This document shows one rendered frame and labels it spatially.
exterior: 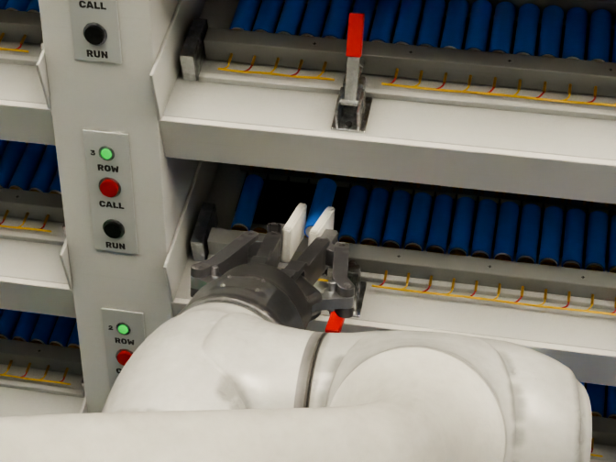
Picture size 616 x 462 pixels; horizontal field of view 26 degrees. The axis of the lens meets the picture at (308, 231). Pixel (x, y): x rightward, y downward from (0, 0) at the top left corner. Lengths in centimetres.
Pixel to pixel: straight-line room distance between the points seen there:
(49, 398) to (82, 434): 86
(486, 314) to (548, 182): 16
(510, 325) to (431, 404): 49
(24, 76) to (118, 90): 11
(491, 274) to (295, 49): 27
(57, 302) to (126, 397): 50
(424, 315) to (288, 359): 41
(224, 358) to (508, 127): 40
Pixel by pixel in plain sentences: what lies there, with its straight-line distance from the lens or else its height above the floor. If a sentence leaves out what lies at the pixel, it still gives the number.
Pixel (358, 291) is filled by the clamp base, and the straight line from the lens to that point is 119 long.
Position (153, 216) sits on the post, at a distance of 118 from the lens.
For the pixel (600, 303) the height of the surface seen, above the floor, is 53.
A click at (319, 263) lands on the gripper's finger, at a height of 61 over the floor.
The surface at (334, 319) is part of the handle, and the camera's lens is 114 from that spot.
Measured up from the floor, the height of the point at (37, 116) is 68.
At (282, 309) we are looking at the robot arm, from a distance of 91.
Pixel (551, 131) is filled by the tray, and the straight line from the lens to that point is 110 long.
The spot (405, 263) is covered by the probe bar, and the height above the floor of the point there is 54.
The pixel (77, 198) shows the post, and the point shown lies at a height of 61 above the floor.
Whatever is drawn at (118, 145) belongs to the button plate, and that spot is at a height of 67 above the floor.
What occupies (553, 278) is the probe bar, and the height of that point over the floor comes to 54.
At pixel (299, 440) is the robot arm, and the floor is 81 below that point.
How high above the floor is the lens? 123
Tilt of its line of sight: 33 degrees down
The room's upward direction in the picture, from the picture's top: straight up
